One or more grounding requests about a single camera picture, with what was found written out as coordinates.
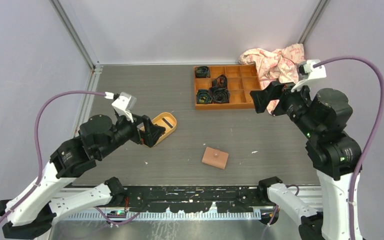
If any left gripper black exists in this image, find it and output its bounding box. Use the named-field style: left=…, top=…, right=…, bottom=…
left=98, top=109, right=167, bottom=159

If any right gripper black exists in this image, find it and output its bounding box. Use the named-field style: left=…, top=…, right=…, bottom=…
left=249, top=75, right=318, bottom=136

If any yellow oval card tray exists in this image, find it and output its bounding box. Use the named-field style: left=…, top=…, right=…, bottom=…
left=151, top=112, right=178, bottom=147

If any brown leather card holder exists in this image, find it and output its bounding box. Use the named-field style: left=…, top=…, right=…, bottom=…
left=201, top=147, right=229, bottom=170

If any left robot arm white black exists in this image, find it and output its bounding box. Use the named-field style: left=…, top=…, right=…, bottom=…
left=0, top=115, right=166, bottom=240

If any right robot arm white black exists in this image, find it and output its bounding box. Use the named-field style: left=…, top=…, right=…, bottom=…
left=250, top=81, right=362, bottom=240

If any pink floral crumpled cloth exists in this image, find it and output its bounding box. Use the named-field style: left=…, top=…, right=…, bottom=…
left=238, top=43, right=307, bottom=115

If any rolled dark tie bottom-middle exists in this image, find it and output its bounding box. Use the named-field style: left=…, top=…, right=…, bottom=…
left=209, top=87, right=230, bottom=104

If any rolled dark tie middle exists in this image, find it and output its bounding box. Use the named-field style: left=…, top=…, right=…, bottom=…
left=211, top=74, right=228, bottom=89

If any wooden compartment organizer box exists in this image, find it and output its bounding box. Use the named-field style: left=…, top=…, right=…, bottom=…
left=192, top=65, right=261, bottom=110

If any rolled dark tie bottom-left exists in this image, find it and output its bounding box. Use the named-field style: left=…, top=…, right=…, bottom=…
left=195, top=89, right=213, bottom=105

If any rolled dark tie top-left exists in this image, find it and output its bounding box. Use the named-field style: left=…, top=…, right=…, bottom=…
left=194, top=66, right=211, bottom=79

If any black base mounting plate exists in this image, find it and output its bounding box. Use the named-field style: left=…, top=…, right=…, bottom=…
left=103, top=185, right=275, bottom=213

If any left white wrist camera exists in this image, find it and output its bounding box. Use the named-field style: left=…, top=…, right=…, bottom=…
left=105, top=92, right=137, bottom=123

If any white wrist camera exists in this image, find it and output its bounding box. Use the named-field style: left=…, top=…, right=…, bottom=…
left=105, top=92, right=137, bottom=123
left=291, top=59, right=327, bottom=92

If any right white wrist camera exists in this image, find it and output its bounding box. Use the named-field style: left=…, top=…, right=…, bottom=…
left=291, top=59, right=327, bottom=92

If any aluminium frame rail front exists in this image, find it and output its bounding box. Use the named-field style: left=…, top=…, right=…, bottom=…
left=41, top=185, right=344, bottom=221

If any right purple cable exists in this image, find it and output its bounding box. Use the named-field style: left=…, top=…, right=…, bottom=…
left=259, top=55, right=384, bottom=240

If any purple cable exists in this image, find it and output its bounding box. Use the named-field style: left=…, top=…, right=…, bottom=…
left=0, top=90, right=140, bottom=240
left=259, top=55, right=384, bottom=240

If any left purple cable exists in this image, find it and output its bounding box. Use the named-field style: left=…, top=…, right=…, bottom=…
left=0, top=90, right=140, bottom=240

